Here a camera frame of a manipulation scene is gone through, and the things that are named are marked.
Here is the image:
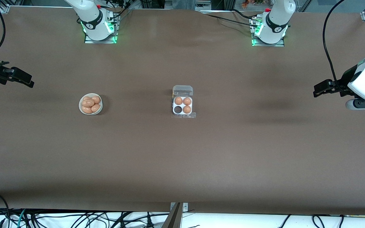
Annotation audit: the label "person in grey trousers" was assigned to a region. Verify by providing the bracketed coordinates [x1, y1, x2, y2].
[172, 0, 195, 10]

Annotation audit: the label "orange background items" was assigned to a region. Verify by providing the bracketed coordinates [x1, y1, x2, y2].
[241, 0, 265, 8]

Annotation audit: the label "thin black base cable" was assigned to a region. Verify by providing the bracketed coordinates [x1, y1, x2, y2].
[232, 9, 257, 19]
[206, 14, 259, 26]

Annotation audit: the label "white round bowl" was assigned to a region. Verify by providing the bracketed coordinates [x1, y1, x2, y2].
[79, 93, 103, 115]

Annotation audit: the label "black base cable bundle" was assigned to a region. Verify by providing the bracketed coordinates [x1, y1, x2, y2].
[102, 0, 132, 19]

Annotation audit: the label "dark camera stand leg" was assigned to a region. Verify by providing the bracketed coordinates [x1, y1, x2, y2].
[161, 203, 183, 228]

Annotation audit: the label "teal cable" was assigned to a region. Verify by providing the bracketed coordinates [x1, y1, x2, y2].
[10, 209, 26, 228]

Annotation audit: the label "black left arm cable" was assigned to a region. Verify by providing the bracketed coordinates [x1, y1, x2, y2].
[323, 0, 348, 91]

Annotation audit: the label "clear plastic egg box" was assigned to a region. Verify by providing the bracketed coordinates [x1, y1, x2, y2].
[172, 85, 194, 116]

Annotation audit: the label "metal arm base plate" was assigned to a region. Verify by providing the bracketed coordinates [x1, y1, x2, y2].
[84, 13, 118, 44]
[251, 16, 285, 47]

